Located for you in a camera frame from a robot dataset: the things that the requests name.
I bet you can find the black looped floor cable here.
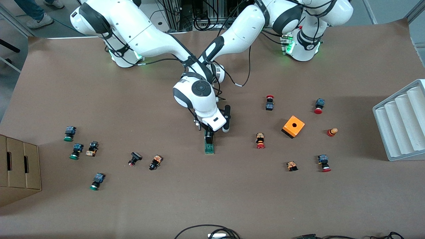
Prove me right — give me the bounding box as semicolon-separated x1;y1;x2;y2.
174;225;241;239

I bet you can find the black red pushbutton head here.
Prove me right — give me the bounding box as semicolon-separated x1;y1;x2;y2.
128;152;143;167

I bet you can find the grey white ribbed tray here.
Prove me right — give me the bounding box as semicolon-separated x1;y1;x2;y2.
373;79;425;162

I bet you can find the black metal bar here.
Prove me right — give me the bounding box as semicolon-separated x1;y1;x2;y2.
0;39;21;53

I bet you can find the brown cardboard box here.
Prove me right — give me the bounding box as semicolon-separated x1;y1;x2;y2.
0;134;42;208

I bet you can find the orange button enclosure box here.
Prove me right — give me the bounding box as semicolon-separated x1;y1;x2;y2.
281;115;305;139

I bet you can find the black pushbutton orange contact block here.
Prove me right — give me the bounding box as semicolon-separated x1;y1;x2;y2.
148;155;163;171

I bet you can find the aluminium frame bar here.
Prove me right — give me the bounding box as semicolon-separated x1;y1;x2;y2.
0;3;30;38
403;0;425;24

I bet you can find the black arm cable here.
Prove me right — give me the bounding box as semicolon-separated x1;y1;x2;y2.
217;46;252;87
133;57;188;67

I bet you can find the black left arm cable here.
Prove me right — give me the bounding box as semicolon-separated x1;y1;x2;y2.
217;46;252;87

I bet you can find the green pushbutton blue contact block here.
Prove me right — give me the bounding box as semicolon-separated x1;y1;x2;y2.
69;143;84;160
63;126;77;142
89;173;106;191

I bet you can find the blue jeans leg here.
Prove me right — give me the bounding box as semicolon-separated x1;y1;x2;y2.
13;0;45;21

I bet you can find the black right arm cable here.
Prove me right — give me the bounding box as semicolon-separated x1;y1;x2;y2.
133;57;188;67

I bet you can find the black equipment rack with cables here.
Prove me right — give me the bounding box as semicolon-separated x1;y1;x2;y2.
163;0;266;32

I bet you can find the red mushroom pushbutton blue block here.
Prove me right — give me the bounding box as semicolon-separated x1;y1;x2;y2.
317;154;332;173

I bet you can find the grey metal bar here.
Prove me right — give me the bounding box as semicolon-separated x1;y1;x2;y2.
0;56;22;73

